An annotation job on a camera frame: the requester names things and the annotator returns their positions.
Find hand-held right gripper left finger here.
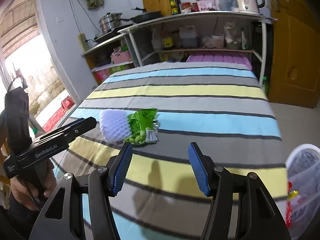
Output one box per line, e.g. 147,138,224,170
29,142,133,240

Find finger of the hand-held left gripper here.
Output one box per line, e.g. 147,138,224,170
31,117,97,147

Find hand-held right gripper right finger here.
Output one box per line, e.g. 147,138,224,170
188,142,292,240

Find white foam fruit net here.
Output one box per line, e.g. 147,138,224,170
99,109,132,143

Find green snack wrapper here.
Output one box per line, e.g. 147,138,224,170
126,108,160,147

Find white bin with clear liner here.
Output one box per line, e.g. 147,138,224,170
285,144,320,240

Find person's left hand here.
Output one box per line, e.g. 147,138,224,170
9,159,57,212

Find red floor mat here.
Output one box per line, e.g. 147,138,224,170
41,105,73,133

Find red plastic stool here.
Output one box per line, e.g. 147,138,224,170
61,97,75,109

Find clear box with pink print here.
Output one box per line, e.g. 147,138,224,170
91,61,135,85

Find low wooden cabinet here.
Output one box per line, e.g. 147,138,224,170
81,34,135,85

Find striped tablecloth table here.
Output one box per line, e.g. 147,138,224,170
52,61,288,240

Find pink plastic basket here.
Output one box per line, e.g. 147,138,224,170
111,50,132,64

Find yellow power strip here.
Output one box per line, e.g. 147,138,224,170
78,33,89,52

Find black induction cooker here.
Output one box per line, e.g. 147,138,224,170
94,31,120,43

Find stainless steel pot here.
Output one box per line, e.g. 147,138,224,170
99,12,130,32

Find storage box with pink lid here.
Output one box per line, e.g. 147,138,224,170
186,54,253,70

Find white plastic bottle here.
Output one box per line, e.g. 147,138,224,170
151,29,163,52

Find oil bottle with yellow label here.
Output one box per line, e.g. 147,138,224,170
161,24,174,50

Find black frying pan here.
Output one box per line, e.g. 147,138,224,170
130,7,162,24

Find large plastic oil jug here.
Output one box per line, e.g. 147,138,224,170
179,25,198,48

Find plastic bags on shelf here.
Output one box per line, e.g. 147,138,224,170
224,21,249,50

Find yellow wooden door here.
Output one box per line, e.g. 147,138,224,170
264,0,320,109

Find red seasoning packets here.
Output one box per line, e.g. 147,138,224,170
181,2,198,14

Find clear plastic jug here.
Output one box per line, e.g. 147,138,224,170
215,0,238,12

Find white frame shelf table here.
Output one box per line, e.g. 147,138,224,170
117,10,277,85

